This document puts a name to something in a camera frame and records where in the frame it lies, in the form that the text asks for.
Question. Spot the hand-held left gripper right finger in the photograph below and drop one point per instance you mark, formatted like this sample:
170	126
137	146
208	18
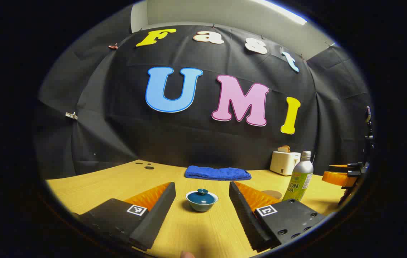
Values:
246	218

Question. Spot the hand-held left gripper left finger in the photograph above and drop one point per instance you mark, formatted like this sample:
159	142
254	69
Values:
155	218

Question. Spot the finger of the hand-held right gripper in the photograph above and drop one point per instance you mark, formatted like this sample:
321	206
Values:
339	167
338	178

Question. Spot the silver water bottle green label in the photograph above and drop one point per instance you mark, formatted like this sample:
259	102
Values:
302	175

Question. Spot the round brown coaster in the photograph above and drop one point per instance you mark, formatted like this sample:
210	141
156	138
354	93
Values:
273	194

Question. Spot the teal teacup lid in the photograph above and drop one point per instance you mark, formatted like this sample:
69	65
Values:
201	198

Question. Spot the blue folded towel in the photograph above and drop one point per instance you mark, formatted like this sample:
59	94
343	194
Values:
218	173

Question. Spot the white toaster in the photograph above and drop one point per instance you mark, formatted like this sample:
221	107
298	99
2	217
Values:
283	163

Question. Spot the bread slice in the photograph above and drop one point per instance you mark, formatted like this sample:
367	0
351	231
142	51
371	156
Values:
284	148

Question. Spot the black backdrop cloth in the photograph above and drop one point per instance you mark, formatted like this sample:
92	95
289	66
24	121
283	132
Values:
203	136

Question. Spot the silver clip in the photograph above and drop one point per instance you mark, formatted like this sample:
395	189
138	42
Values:
71	115

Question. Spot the red clip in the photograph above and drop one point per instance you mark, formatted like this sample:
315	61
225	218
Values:
113	46

